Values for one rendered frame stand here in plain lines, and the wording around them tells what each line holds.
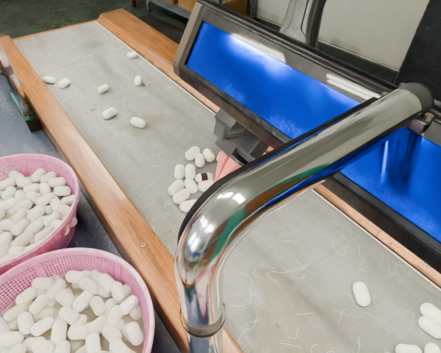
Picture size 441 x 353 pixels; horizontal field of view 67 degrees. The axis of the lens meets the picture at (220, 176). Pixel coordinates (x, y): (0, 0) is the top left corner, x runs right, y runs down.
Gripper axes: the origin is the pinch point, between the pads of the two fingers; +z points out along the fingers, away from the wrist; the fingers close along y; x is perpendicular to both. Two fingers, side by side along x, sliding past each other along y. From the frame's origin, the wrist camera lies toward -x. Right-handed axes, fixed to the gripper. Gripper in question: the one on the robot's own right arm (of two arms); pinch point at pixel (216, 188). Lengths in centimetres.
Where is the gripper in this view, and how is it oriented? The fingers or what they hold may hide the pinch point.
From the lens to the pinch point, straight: 63.4
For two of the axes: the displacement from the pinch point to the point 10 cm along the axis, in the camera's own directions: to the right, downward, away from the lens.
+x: 5.2, 2.6, 8.2
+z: -6.1, 7.8, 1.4
